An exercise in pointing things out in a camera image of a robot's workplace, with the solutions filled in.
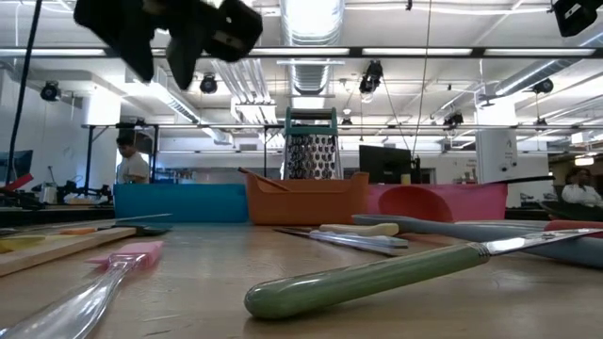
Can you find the black overhead frame beam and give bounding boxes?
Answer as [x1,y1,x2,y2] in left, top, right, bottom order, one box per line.
[0,45,603,59]

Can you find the grey spatula wooden handle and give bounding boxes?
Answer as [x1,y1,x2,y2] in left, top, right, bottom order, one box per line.
[0,222,171,278]

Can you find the silver ventilation duct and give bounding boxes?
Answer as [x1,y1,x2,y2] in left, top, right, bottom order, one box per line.
[278,0,346,98]

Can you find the black computer monitor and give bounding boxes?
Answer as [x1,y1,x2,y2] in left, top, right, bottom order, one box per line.
[358,144,421,185]

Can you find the yellow mini spatula clear handle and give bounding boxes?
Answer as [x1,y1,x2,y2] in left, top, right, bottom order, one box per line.
[0,234,51,254]

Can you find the black ceiling spotlight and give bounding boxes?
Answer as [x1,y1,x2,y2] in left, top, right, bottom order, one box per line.
[531,77,556,95]
[39,80,62,103]
[198,73,220,95]
[442,111,465,129]

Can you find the pink mini spatula clear handle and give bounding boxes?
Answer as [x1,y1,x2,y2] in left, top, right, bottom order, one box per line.
[0,239,165,339]

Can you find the red spoon steel shaft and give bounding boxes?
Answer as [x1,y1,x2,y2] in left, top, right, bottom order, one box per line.
[378,185,603,240]

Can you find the person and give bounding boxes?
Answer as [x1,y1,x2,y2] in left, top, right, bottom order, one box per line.
[560,167,603,209]
[115,134,152,185]

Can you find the pink plastic bin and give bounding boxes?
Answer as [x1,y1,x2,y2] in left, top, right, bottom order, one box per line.
[366,182,509,224]

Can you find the red background object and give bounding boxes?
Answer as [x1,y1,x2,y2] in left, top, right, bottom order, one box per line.
[0,172,35,193]

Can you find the cream handled butter knife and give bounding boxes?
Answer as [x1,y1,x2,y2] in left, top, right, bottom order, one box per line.
[282,222,400,238]

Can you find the blue wall screen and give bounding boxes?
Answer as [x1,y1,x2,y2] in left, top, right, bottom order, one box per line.
[0,149,35,185]

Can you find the black background robot arms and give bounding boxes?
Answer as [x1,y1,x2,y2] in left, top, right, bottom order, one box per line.
[30,176,114,204]

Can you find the green handled butter knife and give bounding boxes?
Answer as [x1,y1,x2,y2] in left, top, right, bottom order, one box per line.
[243,227,603,321]

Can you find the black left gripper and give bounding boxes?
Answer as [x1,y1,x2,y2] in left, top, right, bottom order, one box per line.
[73,0,264,91]

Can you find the white pillar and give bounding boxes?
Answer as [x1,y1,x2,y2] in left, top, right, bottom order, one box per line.
[474,101,519,186]

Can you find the blue plastic bin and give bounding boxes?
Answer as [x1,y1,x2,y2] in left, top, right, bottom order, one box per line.
[112,182,250,224]

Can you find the orange plastic bin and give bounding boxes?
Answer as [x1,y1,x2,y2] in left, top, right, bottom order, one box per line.
[244,171,371,226]

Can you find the blue-grey silicone spoon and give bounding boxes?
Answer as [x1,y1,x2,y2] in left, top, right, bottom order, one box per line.
[351,214,603,270]

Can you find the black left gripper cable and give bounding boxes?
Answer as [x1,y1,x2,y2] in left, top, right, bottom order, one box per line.
[4,0,44,186]

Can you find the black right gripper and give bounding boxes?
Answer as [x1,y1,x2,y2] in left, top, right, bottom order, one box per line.
[552,0,603,38]

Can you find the teal metal box grater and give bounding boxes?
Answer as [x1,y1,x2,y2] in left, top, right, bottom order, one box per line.
[281,106,344,181]

